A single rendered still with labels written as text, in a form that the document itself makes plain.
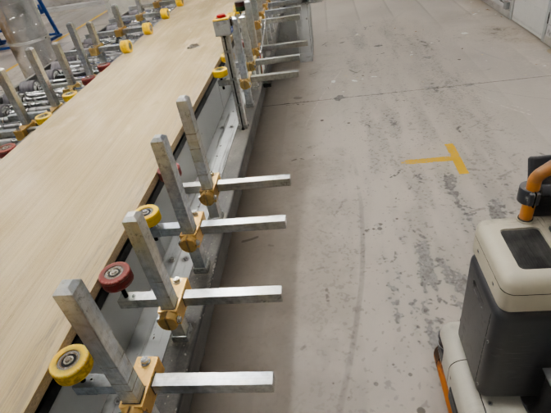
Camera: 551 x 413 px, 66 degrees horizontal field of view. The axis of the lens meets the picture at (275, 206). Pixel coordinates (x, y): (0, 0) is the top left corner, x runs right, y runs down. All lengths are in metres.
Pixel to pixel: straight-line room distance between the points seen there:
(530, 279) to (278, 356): 1.15
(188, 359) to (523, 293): 0.83
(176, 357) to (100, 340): 0.40
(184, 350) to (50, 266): 0.42
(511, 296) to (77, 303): 0.94
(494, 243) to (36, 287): 1.17
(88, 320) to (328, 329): 1.40
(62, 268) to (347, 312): 1.29
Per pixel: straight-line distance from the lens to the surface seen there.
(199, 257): 1.33
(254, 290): 1.10
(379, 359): 1.94
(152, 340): 1.36
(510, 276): 1.16
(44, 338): 1.11
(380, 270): 2.27
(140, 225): 0.96
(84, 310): 0.78
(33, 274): 1.31
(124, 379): 0.91
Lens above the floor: 1.61
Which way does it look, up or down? 36 degrees down
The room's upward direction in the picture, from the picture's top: 10 degrees counter-clockwise
